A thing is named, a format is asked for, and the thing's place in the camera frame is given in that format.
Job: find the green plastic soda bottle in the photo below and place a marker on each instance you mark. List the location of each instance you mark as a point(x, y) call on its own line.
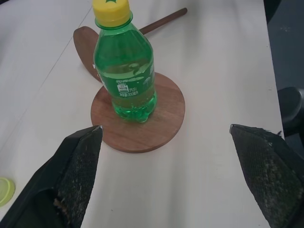
point(124, 69)

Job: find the yellow-green round lid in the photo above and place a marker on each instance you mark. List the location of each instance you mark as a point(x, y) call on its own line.
point(5, 191)

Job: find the wooden spoon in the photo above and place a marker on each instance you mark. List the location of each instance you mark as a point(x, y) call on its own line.
point(83, 47)

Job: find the round wooden base disc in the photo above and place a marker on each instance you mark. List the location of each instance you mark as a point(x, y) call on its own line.
point(161, 118)

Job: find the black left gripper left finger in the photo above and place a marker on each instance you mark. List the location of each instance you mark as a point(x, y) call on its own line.
point(71, 175)

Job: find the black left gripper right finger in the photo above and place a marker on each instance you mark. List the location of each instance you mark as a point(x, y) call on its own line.
point(268, 171)

